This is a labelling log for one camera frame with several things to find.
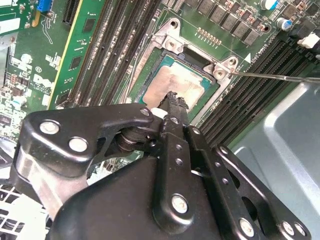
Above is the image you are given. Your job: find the silver green CPU plate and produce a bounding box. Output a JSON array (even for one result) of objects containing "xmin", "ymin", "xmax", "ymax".
[{"xmin": 127, "ymin": 55, "xmax": 221, "ymax": 123}]

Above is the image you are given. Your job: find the thin metal locking lever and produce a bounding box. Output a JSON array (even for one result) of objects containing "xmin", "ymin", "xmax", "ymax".
[{"xmin": 230, "ymin": 70, "xmax": 320, "ymax": 83}]

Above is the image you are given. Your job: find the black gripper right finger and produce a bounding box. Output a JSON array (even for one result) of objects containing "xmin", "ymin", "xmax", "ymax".
[{"xmin": 177, "ymin": 94, "xmax": 313, "ymax": 240}]

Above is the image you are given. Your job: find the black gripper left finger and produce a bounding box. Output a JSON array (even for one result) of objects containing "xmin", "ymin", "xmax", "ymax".
[{"xmin": 9, "ymin": 91, "xmax": 197, "ymax": 227}]

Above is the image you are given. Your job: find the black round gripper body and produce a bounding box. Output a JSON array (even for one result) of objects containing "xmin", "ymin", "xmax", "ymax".
[{"xmin": 46, "ymin": 156, "xmax": 235, "ymax": 240}]

